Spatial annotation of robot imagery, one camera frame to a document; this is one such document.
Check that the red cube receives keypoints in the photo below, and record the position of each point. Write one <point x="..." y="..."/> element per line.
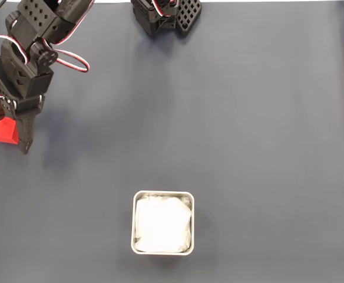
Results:
<point x="1" y="131"/>

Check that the white square box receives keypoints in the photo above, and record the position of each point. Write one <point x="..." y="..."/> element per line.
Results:
<point x="132" y="224"/>

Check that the white tissue paper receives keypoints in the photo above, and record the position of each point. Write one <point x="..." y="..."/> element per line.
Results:
<point x="163" y="224"/>

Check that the grey table mat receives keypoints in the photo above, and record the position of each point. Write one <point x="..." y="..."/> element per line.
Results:
<point x="248" y="132"/>

